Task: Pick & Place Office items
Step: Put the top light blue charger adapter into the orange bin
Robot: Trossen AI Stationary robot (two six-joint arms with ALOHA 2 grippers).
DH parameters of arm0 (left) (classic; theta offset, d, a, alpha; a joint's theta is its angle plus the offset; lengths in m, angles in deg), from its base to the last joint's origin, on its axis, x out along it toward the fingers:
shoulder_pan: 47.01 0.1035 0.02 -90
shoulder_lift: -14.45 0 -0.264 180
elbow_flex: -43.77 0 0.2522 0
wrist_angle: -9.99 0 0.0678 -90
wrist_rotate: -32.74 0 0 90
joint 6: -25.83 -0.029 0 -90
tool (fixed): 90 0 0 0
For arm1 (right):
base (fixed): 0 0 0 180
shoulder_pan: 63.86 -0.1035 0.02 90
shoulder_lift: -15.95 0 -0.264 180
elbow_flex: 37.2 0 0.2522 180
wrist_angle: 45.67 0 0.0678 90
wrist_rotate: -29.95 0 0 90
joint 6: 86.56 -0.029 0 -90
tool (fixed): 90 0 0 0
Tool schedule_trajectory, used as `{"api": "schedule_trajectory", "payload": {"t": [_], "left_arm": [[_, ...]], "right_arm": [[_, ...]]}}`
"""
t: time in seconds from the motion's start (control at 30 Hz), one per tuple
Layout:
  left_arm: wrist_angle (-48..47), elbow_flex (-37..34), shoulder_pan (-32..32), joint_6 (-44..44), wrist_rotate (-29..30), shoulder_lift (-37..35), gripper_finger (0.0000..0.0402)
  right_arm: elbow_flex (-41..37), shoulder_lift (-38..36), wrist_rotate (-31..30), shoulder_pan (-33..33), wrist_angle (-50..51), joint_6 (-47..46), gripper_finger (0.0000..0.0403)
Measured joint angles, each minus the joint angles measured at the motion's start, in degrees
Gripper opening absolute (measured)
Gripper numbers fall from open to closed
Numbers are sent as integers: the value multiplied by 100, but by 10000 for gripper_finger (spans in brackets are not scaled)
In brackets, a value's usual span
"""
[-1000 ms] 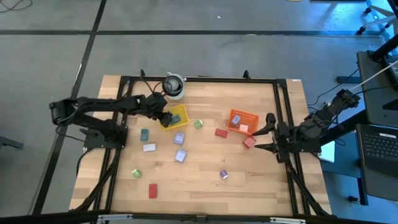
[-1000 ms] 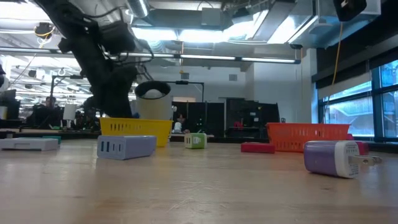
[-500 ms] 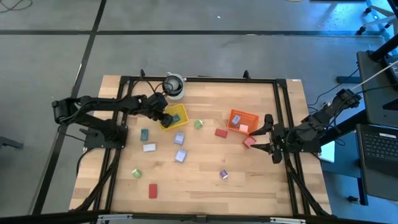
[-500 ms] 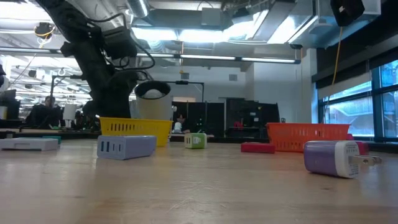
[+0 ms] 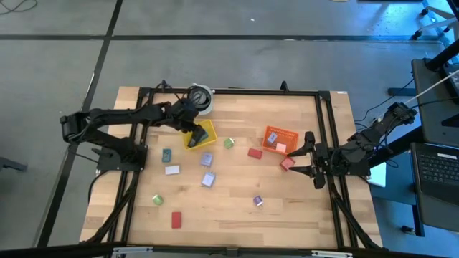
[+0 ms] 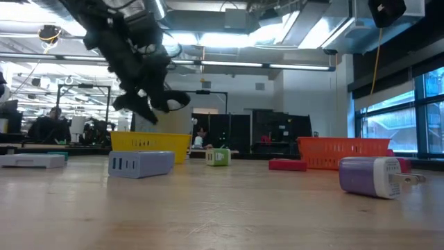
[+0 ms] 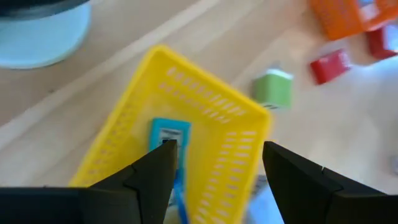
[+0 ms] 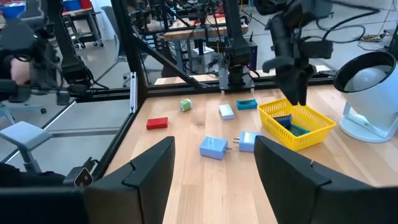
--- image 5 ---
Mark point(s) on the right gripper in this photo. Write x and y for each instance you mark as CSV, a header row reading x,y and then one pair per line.
x,y
322,161

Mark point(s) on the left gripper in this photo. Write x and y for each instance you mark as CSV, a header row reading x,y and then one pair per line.
x,y
181,120

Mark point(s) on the red box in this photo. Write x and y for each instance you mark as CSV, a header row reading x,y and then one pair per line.
x,y
176,220
255,153
287,163

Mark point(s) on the lavender wall charger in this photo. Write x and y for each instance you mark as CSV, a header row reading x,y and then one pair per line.
x,y
208,179
272,138
206,159

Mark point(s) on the green wall charger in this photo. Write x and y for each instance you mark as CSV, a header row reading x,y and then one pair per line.
x,y
157,200
228,143

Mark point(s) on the white box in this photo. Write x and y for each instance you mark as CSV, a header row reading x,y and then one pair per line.
x,y
172,170

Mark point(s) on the purple wall charger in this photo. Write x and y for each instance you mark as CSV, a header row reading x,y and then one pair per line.
x,y
258,200

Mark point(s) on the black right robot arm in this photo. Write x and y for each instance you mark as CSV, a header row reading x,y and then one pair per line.
x,y
380,132

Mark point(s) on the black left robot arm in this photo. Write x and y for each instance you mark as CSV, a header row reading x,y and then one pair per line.
x,y
125,114

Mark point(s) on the yellow plastic basket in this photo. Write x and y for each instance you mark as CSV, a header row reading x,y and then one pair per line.
x,y
211,128

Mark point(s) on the orange plastic basket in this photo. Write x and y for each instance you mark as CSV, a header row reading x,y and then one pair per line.
x,y
288,138

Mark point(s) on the dark blue desk base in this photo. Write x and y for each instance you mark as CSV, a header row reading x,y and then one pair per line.
x,y
398,195

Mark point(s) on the small black plug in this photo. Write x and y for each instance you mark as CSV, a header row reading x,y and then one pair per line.
x,y
407,229

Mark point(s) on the dark grey side desk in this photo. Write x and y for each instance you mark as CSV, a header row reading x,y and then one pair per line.
x,y
430,122

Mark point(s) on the black laptop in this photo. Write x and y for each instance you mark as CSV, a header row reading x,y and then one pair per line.
x,y
439,168

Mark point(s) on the black diagonal pole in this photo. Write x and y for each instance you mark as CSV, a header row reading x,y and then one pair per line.
x,y
443,57

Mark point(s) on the black crossbar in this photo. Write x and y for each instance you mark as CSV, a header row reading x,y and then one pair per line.
x,y
54,251

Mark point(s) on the grey chair leg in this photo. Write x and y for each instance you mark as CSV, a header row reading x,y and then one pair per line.
x,y
10,164

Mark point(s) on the white chair base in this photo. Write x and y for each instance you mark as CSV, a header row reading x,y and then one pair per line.
x,y
435,24

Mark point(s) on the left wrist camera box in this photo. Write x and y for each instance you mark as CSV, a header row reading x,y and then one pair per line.
x,y
184,108

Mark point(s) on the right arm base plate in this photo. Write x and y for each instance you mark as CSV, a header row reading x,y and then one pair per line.
x,y
355,173

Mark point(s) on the black table frame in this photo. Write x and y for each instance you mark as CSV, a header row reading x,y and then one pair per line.
x,y
233,92

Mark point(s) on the black frame clamp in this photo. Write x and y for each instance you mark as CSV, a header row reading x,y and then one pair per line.
x,y
164,85
284,86

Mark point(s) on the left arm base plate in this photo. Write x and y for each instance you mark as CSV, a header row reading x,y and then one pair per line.
x,y
114,165

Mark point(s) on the silver metal bracket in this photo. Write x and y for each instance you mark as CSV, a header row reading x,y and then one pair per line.
x,y
331,253
132,250

